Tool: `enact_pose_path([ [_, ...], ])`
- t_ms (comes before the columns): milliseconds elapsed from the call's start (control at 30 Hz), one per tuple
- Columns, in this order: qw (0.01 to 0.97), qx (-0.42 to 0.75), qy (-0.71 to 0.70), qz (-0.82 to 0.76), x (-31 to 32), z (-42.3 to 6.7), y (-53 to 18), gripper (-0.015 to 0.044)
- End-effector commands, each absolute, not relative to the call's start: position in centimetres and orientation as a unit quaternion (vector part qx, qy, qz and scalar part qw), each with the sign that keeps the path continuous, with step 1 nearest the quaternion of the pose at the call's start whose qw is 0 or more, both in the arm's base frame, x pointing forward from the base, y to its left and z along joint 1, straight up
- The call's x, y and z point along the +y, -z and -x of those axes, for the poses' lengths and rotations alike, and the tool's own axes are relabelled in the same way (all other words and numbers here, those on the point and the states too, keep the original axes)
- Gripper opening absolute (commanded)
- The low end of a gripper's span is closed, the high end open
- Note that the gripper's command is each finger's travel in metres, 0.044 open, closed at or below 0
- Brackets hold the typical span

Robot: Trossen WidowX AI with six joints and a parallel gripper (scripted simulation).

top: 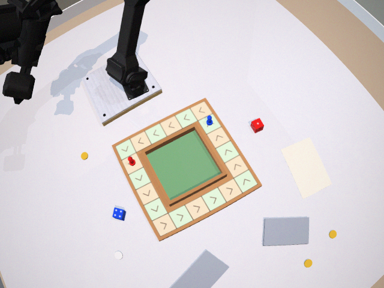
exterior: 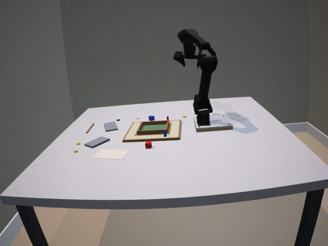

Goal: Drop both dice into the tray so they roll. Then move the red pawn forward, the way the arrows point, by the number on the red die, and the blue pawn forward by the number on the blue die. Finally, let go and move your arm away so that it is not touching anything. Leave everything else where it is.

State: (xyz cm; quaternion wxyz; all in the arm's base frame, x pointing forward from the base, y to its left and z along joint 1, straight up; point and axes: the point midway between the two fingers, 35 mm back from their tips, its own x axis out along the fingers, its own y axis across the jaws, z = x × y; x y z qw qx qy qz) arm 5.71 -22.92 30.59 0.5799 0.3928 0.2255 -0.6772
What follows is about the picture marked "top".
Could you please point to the yellow round disc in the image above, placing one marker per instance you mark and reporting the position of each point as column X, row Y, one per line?
column 332, row 234
column 308, row 263
column 84, row 156

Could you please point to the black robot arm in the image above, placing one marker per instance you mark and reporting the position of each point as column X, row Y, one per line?
column 30, row 21

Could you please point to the blue die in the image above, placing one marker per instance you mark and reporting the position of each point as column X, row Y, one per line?
column 119, row 214

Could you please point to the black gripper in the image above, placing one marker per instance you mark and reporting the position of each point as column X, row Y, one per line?
column 20, row 85

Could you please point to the red pawn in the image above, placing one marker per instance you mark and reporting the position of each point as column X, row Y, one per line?
column 132, row 162

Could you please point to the blue pawn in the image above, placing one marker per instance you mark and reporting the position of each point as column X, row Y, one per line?
column 209, row 121

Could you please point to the red die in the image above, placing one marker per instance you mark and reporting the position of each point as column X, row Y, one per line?
column 257, row 125

